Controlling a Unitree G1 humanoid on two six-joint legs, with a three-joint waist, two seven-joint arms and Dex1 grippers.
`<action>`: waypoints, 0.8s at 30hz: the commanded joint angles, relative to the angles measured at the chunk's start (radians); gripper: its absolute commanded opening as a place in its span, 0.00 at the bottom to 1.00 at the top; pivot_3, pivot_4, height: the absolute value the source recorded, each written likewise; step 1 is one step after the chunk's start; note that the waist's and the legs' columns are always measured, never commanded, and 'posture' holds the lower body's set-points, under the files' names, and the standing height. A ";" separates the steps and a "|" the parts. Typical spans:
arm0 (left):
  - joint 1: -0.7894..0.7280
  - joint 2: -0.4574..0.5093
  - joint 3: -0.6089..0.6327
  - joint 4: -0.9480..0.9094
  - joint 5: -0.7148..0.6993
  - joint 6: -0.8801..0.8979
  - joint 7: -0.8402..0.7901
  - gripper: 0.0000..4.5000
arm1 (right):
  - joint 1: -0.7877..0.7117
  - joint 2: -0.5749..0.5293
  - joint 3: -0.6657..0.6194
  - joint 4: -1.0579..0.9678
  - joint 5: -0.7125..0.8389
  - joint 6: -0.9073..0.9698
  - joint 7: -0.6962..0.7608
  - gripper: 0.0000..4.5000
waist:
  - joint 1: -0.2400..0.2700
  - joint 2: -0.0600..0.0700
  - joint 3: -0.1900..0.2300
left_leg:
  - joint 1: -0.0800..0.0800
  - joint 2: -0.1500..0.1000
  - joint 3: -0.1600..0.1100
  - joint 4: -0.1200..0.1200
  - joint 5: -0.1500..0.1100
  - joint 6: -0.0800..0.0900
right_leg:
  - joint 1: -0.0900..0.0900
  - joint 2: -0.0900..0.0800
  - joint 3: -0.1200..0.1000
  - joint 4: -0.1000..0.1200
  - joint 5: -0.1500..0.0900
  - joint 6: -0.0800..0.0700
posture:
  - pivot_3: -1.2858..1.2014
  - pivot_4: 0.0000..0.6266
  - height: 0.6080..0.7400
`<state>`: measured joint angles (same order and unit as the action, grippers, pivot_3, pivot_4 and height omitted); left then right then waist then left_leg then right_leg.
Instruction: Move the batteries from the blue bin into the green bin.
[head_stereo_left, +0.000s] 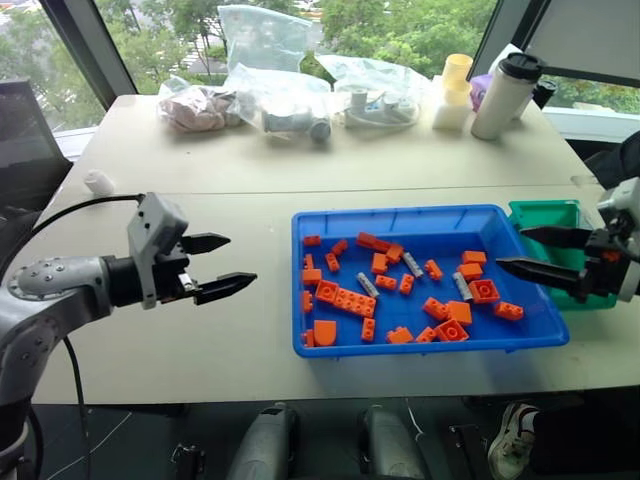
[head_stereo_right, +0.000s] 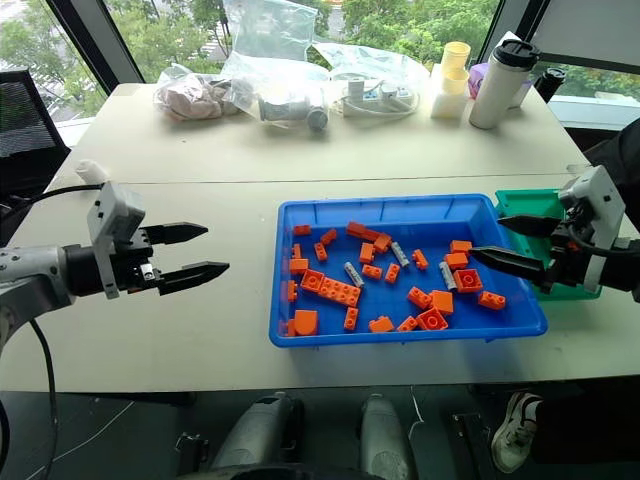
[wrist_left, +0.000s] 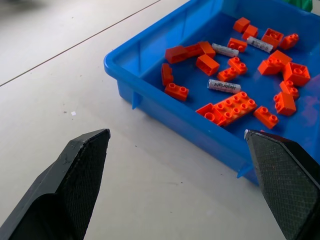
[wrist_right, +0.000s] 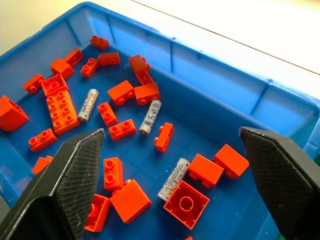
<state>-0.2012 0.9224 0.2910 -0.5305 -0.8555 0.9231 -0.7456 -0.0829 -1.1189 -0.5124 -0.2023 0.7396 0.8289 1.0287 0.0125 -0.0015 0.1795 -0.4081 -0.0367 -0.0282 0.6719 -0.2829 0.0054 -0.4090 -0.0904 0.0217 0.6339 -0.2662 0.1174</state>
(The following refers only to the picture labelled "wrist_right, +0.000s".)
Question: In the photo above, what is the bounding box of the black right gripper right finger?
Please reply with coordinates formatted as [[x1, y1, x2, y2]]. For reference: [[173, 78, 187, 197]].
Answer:
[[238, 126, 320, 240]]

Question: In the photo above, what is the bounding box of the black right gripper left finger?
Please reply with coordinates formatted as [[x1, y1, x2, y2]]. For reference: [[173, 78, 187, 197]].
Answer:
[[0, 128, 106, 240]]

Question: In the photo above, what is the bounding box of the orange 2x4 building brick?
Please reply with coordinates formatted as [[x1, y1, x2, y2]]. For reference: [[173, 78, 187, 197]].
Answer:
[[46, 90, 81, 135]]

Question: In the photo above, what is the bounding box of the silver AA battery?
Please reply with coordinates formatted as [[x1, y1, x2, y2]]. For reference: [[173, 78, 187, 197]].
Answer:
[[157, 157, 191, 202], [77, 88, 100, 123], [138, 99, 163, 136]]

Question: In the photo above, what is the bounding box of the blue plastic bin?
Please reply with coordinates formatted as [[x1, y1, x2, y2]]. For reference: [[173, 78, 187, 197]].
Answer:
[[0, 1, 320, 240]]

